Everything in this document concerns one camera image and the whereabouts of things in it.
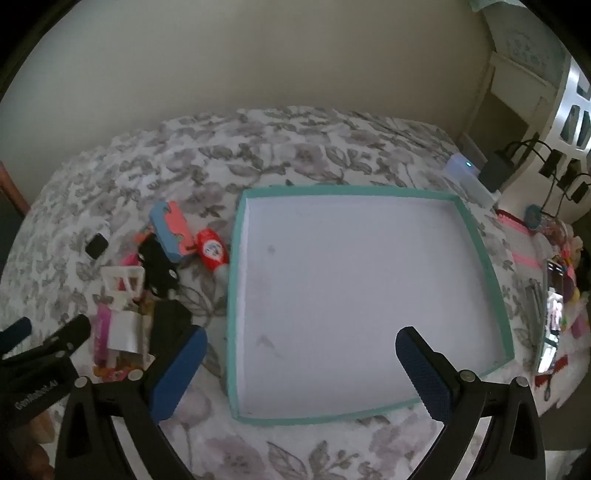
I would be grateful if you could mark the teal shallow box tray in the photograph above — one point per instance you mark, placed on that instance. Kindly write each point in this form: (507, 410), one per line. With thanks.
(346, 300)

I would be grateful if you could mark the pink smartwatch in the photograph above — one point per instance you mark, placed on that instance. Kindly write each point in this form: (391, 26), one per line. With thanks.
(101, 332)

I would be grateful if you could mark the grey floral blanket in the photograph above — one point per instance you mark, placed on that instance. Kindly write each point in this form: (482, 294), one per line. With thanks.
(277, 152)

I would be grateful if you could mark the black small box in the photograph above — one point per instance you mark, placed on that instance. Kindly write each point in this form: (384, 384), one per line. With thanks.
(168, 318)

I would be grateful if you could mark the teal round item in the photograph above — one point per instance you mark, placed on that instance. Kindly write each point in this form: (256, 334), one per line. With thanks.
(534, 216)

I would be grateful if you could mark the white cutout furniture panel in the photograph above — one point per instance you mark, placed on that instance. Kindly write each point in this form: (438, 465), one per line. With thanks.
(565, 115)

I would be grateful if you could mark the white shelf unit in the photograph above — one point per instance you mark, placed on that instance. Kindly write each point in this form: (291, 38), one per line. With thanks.
(521, 92)

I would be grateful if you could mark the smartphone with lit screen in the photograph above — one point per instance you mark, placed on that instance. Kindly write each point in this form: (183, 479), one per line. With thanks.
(554, 318)

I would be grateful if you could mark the white plastic frame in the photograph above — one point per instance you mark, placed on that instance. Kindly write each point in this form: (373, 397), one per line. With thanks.
(134, 277)

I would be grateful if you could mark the white charger plug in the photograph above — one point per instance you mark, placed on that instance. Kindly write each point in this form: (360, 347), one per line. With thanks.
(124, 332)

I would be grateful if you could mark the blue and coral foam block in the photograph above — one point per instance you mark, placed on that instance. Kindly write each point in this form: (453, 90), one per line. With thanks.
(168, 230)

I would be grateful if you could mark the red glue bottle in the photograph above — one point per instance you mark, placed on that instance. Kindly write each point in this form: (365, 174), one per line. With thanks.
(212, 249)

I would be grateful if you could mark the black power adapter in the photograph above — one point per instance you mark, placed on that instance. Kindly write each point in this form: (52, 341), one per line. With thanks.
(496, 173)

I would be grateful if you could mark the white smartwatch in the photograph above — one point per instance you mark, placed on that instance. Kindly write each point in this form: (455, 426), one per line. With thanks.
(96, 244)

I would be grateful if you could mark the white device with light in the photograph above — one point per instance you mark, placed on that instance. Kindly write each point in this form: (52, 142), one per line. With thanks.
(461, 168)

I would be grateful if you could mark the orange small object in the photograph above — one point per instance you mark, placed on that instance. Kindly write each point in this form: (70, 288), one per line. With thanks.
(108, 371)

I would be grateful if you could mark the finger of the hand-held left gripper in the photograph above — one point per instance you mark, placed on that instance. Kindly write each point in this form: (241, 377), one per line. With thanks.
(16, 332)
(69, 334)

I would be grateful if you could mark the reddish wooden bed frame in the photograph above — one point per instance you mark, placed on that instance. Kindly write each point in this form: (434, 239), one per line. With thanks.
(11, 184)

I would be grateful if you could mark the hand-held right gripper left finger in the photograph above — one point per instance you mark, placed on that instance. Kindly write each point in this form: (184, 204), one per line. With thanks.
(178, 374)

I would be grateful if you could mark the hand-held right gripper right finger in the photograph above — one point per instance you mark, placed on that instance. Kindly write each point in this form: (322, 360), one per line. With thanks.
(422, 374)

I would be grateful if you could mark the black plug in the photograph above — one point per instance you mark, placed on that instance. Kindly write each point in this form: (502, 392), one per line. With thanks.
(579, 189)

